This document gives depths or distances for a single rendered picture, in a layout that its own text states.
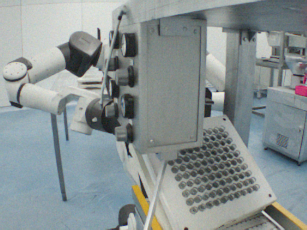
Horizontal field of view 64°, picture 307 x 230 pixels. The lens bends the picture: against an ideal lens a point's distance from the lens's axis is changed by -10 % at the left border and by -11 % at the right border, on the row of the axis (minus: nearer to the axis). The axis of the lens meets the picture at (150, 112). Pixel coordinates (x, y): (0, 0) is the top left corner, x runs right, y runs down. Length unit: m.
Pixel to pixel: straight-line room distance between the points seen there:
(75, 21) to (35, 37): 0.84
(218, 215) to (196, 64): 0.28
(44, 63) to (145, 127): 0.60
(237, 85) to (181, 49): 0.35
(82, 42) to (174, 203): 0.68
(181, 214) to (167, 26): 0.31
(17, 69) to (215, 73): 0.71
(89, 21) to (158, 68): 5.14
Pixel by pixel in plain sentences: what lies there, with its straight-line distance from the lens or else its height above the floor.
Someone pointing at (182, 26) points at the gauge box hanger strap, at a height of 1.28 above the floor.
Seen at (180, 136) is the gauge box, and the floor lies 1.12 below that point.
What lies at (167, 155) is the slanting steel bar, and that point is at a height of 1.08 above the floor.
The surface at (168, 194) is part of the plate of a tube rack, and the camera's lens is 0.50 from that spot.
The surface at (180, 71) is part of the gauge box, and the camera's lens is 0.39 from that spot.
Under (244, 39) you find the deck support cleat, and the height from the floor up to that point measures 1.27.
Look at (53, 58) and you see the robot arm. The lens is 0.94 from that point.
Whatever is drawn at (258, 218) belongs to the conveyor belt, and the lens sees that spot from 0.65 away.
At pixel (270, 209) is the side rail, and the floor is 0.91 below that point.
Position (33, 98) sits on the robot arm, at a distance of 0.82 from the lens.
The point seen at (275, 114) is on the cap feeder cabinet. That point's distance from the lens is 3.18.
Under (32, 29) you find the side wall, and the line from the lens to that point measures 5.39.
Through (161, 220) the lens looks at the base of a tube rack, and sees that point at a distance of 0.53.
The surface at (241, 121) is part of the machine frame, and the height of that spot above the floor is 1.05.
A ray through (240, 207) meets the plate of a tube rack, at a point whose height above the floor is 0.96.
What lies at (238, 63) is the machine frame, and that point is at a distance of 0.71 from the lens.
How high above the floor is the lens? 1.26
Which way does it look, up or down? 16 degrees down
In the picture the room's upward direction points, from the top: straight up
